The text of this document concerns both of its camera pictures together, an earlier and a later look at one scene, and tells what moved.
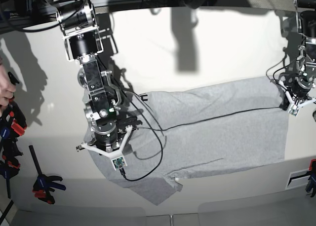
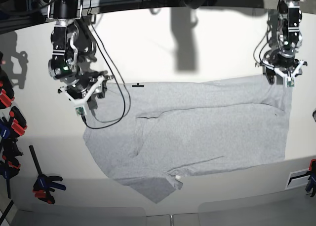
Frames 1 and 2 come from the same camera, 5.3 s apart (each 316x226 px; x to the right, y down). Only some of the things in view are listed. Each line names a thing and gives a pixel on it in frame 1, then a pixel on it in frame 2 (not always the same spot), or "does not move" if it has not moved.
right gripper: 298,91 → 284,63
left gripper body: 108,139 → 83,93
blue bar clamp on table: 42,187 does not move
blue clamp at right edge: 310,187 does not move
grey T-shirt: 189,130 does not move
